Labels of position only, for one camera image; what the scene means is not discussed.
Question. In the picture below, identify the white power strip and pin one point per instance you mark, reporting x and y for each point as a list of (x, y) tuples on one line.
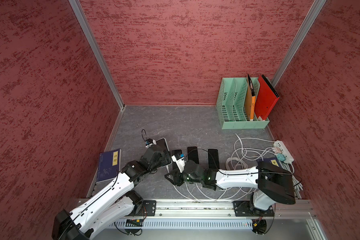
[(284, 151)]

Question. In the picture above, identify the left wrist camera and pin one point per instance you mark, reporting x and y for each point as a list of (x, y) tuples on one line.
[(148, 141)]

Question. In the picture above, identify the green file organizer rack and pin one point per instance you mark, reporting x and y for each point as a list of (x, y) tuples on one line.
[(231, 106)]

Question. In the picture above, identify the red folder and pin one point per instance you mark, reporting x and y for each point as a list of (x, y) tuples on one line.
[(266, 99)]

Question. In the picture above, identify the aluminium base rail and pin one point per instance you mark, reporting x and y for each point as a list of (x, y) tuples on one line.
[(188, 220)]

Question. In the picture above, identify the aluminium corner post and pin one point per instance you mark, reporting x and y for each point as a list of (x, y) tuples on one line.
[(307, 23), (85, 26)]

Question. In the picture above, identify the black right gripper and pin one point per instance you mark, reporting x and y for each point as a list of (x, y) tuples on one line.
[(176, 176)]

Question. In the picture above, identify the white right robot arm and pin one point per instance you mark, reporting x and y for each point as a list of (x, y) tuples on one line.
[(271, 183)]

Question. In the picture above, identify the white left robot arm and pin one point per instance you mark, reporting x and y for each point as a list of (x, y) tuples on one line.
[(116, 200)]

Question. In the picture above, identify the blue book on left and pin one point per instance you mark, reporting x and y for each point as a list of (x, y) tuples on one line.
[(108, 167)]

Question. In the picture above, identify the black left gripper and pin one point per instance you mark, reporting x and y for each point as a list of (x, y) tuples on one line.
[(165, 158)]

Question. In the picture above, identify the orange folder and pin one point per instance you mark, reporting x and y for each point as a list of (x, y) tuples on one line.
[(250, 100)]

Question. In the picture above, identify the aluminium left corner post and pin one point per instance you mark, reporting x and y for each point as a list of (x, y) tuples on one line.
[(85, 26)]

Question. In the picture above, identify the aluminium right corner post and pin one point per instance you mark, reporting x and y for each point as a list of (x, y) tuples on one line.
[(307, 23)]

